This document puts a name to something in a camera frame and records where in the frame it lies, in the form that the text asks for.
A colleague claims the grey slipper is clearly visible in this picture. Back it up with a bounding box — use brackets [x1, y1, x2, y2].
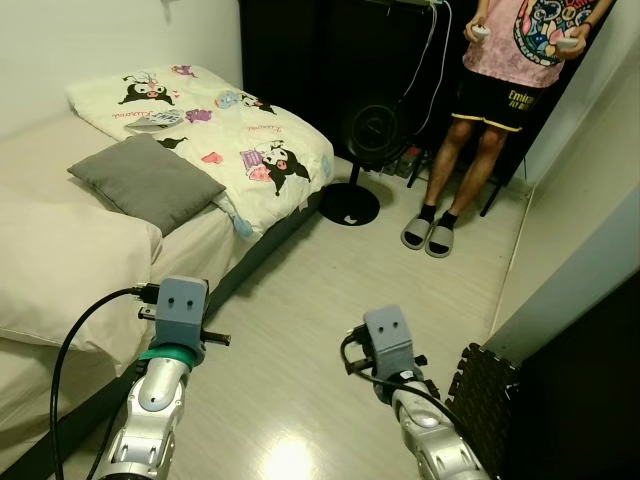
[402, 218, 434, 251]
[426, 224, 457, 259]

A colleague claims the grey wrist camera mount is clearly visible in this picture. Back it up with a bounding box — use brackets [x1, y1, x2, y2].
[362, 305, 416, 376]
[158, 278, 209, 351]

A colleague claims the bed with cream sheet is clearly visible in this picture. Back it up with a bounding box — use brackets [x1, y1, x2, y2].
[0, 108, 353, 480]

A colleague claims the black standing fan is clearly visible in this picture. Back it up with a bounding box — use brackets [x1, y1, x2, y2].
[318, 98, 408, 228]

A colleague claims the black wardrobe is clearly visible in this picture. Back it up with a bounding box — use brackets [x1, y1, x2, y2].
[238, 0, 471, 166]

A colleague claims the white hanging cable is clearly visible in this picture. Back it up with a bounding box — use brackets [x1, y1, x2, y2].
[400, 0, 453, 141]

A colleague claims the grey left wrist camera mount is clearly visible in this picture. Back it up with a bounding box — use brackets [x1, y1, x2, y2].
[158, 278, 209, 351]

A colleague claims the black cabinet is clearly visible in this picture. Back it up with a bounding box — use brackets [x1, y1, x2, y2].
[495, 270, 640, 480]

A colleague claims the person in pink shirt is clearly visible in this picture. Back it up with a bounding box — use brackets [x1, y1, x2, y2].
[418, 0, 599, 236]

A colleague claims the cream cartoon print blanket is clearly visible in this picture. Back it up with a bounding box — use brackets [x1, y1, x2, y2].
[65, 65, 336, 241]

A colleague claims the grey square pillow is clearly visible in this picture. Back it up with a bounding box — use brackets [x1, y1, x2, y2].
[67, 135, 227, 237]

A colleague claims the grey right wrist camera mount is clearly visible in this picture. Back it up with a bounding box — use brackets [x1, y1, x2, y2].
[362, 305, 416, 376]

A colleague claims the black foam puzzle mat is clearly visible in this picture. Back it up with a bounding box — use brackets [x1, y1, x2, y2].
[445, 343, 521, 480]

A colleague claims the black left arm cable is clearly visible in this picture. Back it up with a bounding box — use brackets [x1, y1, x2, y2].
[48, 285, 161, 480]

